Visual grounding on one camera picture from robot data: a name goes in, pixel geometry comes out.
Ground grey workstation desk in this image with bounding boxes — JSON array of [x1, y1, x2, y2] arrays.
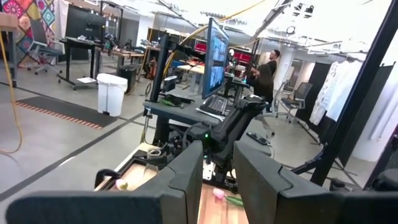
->
[[142, 99, 273, 156]]

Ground tan topped side table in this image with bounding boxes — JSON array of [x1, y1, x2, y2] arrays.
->
[[0, 12, 19, 88]]

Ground black desk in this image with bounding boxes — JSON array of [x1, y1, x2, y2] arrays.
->
[[57, 36, 105, 91]]

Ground black keyboard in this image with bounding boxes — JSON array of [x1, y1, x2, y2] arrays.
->
[[198, 94, 229, 116]]

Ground black office chair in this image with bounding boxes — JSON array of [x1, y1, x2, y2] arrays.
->
[[275, 82, 314, 124]]

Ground black room divider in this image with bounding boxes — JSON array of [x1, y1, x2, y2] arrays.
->
[[295, 62, 396, 169]]

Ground large black monitor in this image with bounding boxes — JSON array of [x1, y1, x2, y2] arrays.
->
[[64, 4, 107, 40]]

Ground white power strip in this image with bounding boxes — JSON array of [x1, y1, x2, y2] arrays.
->
[[202, 160, 216, 182]]

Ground person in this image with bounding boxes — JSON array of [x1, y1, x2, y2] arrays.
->
[[266, 49, 281, 77], [248, 63, 275, 113]]

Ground black table handle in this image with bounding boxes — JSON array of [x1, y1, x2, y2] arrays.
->
[[94, 169, 121, 190]]

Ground white hanging garments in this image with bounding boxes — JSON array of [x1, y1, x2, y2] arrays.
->
[[309, 60, 363, 125]]

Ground black monitor stand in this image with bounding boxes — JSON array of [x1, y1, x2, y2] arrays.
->
[[149, 32, 206, 103]]

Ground pale cream pink tulip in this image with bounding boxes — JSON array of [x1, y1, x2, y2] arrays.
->
[[114, 179, 129, 192]]

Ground black remote control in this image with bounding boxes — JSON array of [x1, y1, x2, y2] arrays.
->
[[246, 131, 271, 146]]

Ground white trash bin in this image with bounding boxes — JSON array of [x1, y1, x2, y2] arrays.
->
[[96, 73, 128, 118]]

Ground black rig frame post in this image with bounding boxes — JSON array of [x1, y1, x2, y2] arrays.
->
[[292, 0, 398, 187]]

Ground wooden work table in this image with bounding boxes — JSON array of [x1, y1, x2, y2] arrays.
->
[[105, 48, 146, 75]]

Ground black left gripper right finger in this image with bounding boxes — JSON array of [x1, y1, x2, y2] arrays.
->
[[233, 141, 398, 224]]

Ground lit computer monitor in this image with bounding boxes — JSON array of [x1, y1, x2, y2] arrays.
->
[[201, 17, 230, 100]]

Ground yellow cable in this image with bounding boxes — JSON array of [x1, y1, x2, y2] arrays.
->
[[0, 29, 24, 156], [161, 0, 269, 79]]

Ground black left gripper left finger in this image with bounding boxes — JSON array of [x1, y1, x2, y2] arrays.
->
[[5, 139, 205, 224]]

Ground colourful patchwork quilt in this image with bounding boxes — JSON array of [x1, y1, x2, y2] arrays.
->
[[0, 0, 57, 68]]

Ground grey office chair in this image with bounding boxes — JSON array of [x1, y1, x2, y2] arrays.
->
[[26, 20, 65, 84]]

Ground black waste bin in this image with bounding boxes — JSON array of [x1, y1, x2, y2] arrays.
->
[[118, 64, 142, 95]]

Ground black striped floor mat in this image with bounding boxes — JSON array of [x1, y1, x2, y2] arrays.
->
[[14, 95, 118, 130]]

